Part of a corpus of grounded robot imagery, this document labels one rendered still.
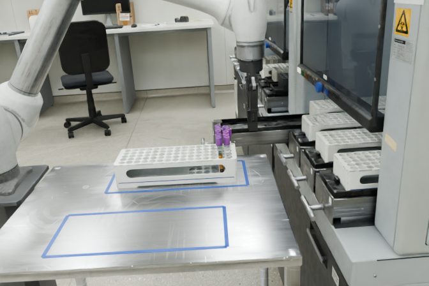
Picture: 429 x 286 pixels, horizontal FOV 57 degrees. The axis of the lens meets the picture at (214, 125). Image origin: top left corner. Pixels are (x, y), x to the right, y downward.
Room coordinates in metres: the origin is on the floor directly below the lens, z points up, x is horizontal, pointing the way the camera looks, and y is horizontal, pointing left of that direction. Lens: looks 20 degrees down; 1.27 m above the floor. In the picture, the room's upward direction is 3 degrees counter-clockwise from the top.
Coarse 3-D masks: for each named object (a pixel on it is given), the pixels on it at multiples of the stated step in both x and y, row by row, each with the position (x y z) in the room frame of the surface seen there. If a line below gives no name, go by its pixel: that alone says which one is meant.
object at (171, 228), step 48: (48, 192) 0.86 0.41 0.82; (96, 192) 0.85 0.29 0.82; (144, 192) 0.83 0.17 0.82; (192, 192) 0.82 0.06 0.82; (240, 192) 0.81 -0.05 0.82; (0, 240) 0.67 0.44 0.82; (48, 240) 0.66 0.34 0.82; (96, 240) 0.65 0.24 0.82; (144, 240) 0.64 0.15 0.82; (192, 240) 0.64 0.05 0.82; (240, 240) 0.63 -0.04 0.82; (288, 240) 0.62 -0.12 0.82
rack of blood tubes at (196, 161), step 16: (208, 144) 0.96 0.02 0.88; (128, 160) 0.88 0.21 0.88; (144, 160) 0.88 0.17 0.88; (160, 160) 0.88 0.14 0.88; (176, 160) 0.88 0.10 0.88; (192, 160) 0.86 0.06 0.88; (208, 160) 0.86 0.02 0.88; (224, 160) 0.86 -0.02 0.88; (128, 176) 0.91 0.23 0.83; (144, 176) 0.91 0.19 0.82; (160, 176) 0.86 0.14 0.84; (176, 176) 0.86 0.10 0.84; (192, 176) 0.86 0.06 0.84; (208, 176) 0.86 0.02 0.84; (224, 176) 0.86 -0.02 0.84
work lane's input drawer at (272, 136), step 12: (216, 120) 1.34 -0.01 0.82; (228, 120) 1.35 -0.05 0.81; (240, 120) 1.35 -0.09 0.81; (264, 120) 1.35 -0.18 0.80; (276, 120) 1.34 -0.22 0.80; (288, 120) 1.33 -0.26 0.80; (300, 120) 1.33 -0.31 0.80; (240, 132) 1.24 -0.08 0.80; (252, 132) 1.23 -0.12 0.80; (264, 132) 1.23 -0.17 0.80; (276, 132) 1.23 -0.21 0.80; (288, 132) 1.23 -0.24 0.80; (240, 144) 1.23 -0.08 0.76; (252, 144) 1.23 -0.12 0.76; (264, 144) 1.23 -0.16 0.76
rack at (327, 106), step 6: (384, 96) 1.35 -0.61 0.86; (312, 102) 1.33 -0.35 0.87; (318, 102) 1.33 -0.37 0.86; (324, 102) 1.32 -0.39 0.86; (330, 102) 1.32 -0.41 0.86; (384, 102) 1.28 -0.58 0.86; (312, 108) 1.31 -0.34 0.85; (318, 108) 1.26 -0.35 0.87; (324, 108) 1.26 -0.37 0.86; (330, 108) 1.25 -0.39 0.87; (336, 108) 1.26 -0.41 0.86; (378, 108) 1.26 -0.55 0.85; (384, 108) 1.26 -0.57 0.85; (312, 114) 1.31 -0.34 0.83
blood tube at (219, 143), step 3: (216, 138) 0.86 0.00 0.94; (219, 138) 0.86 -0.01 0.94; (216, 141) 0.86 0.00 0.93; (219, 141) 0.86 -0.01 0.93; (216, 144) 0.86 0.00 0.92; (219, 144) 0.86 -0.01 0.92; (222, 144) 0.87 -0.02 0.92; (219, 147) 0.86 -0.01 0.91; (219, 150) 0.86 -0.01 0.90; (219, 153) 0.86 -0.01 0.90; (222, 153) 0.87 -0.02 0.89; (219, 156) 0.86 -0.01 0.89; (222, 156) 0.87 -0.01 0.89; (219, 165) 0.87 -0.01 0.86; (222, 165) 0.87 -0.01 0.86; (219, 168) 0.87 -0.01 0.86; (222, 168) 0.87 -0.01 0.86; (219, 171) 0.87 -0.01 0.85; (222, 171) 0.87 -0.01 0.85
